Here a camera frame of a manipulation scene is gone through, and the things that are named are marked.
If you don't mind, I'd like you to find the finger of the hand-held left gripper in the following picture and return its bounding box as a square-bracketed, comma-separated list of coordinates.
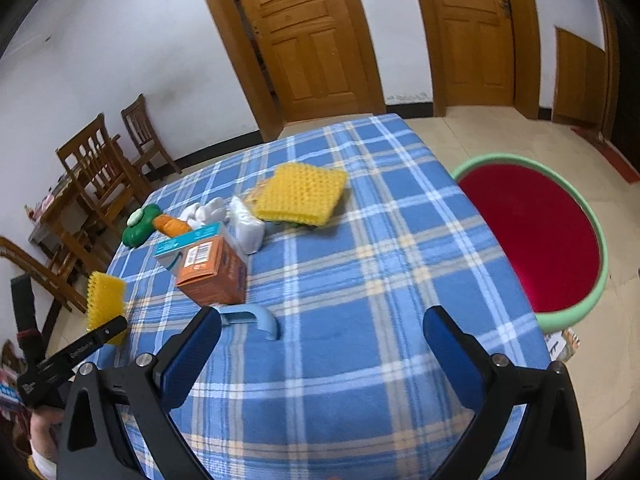
[74, 315, 129, 358]

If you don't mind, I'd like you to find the orange carrot toy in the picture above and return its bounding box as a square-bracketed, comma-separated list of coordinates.
[157, 215, 194, 237]

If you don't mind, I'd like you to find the wooden table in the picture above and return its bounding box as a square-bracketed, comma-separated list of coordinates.
[27, 167, 123, 281]

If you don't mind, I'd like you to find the black pole with red band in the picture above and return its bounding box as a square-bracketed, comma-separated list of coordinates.
[11, 275, 47, 366]

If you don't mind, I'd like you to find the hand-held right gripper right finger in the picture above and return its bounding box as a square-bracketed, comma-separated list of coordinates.
[422, 305, 586, 480]

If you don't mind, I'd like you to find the person's left hand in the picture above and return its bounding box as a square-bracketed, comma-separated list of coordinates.
[29, 404, 66, 461]

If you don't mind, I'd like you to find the red basin with green rim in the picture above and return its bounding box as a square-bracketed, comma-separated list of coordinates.
[450, 154, 610, 333]

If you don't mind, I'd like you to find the low wooden cabinet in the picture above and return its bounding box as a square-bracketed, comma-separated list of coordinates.
[552, 27, 608, 128]

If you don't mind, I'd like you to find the yellow honeycomb sponge mat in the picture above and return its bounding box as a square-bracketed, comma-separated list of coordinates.
[254, 162, 349, 227]

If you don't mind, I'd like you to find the blue plaid blanket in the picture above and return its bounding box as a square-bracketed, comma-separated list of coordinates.
[92, 112, 551, 480]

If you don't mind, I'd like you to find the yellow bristle brush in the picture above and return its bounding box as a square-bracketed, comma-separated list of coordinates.
[85, 271, 128, 346]

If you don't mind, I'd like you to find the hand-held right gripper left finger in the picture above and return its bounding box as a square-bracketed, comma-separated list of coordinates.
[56, 306, 222, 480]

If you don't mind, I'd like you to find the red floor mat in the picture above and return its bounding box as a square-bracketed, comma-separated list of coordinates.
[570, 127, 640, 184]

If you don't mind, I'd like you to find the white crumpled cloth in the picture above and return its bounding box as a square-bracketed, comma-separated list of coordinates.
[179, 197, 231, 226]

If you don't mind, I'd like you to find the green clover-shaped toy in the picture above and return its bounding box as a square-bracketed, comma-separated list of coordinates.
[122, 205, 164, 249]

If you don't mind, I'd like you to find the wooden chair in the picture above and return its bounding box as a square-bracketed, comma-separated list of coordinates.
[56, 114, 153, 226]
[121, 94, 182, 176]
[0, 236, 89, 314]

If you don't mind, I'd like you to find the black door with wooden frame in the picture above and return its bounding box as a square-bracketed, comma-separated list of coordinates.
[597, 0, 624, 146]

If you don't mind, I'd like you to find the light blue plastic handle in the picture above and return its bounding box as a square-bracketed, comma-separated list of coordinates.
[210, 302, 278, 342]

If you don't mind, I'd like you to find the orange cardboard box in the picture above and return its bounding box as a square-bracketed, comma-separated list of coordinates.
[175, 235, 249, 306]

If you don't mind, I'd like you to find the silver foil packet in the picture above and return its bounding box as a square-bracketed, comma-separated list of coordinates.
[229, 196, 267, 256]

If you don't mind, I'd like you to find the printed cardboard box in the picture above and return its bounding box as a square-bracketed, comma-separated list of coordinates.
[544, 327, 582, 362]

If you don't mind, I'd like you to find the light blue cardboard box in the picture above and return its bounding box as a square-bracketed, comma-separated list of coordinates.
[152, 221, 228, 271]

